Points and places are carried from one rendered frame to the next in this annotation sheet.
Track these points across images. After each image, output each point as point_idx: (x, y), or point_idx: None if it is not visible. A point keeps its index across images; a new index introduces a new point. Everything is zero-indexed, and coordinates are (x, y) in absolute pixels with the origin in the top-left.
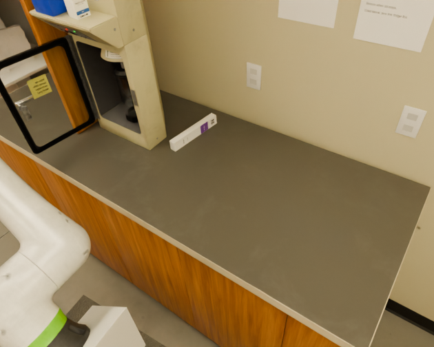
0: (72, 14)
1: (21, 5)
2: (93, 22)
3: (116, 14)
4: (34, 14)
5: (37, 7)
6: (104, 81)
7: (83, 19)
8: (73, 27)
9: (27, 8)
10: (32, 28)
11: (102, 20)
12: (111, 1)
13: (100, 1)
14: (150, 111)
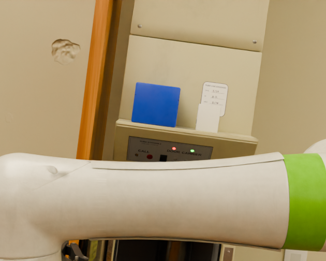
0: (207, 126)
1: (82, 115)
2: (242, 135)
3: (250, 133)
4: (130, 124)
5: (142, 115)
6: (116, 257)
7: (222, 133)
8: (217, 140)
9: (93, 120)
10: (79, 151)
11: (249, 136)
12: (250, 117)
13: (227, 117)
14: None
